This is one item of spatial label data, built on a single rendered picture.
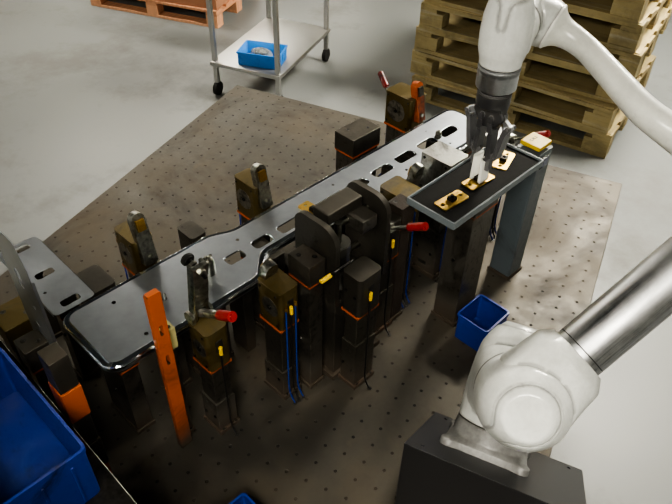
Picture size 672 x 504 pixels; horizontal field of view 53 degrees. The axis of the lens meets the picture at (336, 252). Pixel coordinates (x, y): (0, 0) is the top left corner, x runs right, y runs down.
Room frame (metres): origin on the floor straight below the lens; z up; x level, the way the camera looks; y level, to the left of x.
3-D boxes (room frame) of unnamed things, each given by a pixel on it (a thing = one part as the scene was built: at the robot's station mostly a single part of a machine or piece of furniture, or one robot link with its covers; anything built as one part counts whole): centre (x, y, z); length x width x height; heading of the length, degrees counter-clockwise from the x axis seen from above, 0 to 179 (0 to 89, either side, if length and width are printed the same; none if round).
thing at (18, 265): (0.89, 0.58, 1.17); 0.12 x 0.01 x 0.34; 46
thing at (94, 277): (1.16, 0.58, 0.84); 0.12 x 0.07 x 0.28; 46
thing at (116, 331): (1.43, 0.05, 1.00); 1.38 x 0.22 x 0.02; 136
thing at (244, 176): (1.50, 0.24, 0.87); 0.12 x 0.07 x 0.35; 46
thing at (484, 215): (1.35, -0.34, 0.92); 0.10 x 0.08 x 0.45; 136
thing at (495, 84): (1.34, -0.34, 1.43); 0.09 x 0.09 x 0.06
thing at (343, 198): (1.20, -0.02, 0.95); 0.18 x 0.13 x 0.49; 136
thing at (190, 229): (1.34, 0.38, 0.84); 0.10 x 0.05 x 0.29; 46
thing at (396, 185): (1.41, -0.17, 0.89); 0.12 x 0.08 x 0.38; 46
